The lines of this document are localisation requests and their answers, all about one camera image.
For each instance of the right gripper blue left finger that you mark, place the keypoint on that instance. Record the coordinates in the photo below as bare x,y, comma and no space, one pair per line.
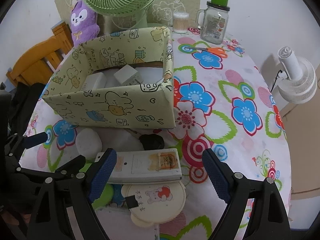
99,173

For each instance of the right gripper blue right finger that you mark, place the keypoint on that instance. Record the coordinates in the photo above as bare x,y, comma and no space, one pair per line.
218,172

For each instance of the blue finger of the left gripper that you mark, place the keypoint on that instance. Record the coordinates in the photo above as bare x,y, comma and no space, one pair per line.
73,166
34,140

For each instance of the white round oval case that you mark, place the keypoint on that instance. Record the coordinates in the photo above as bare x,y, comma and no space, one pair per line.
88,143

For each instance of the green rounded lid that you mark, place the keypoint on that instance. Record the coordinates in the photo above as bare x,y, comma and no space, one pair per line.
105,197

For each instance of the round cream compact mirror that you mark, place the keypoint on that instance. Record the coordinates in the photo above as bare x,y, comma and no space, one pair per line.
152,204

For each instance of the white 45W charger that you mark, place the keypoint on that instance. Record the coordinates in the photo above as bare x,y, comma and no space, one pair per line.
94,81

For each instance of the white cube charger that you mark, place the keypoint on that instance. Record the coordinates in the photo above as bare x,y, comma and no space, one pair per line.
128,76

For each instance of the black clothing pile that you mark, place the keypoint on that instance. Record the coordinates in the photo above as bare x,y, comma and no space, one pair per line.
22,106

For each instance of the black small object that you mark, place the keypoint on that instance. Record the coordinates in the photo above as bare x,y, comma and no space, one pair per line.
151,142

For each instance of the floral tablecloth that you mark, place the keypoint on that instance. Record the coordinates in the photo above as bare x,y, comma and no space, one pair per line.
222,104

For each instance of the wooden chair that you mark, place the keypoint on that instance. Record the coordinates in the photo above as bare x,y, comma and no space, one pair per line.
39,62

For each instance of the yellow patterned storage box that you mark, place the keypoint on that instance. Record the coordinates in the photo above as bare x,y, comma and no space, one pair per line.
146,105

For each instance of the white floor fan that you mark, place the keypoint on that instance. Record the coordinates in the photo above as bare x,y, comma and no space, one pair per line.
298,81

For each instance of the purple plush bunny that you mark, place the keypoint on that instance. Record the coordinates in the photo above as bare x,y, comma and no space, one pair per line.
84,25

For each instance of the glass mason jar mug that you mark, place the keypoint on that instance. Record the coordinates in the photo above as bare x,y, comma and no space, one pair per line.
212,22

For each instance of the cotton swab container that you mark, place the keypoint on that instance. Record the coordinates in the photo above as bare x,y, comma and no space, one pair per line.
180,22

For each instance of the orange handled scissors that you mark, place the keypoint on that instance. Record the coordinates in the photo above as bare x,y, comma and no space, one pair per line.
216,51

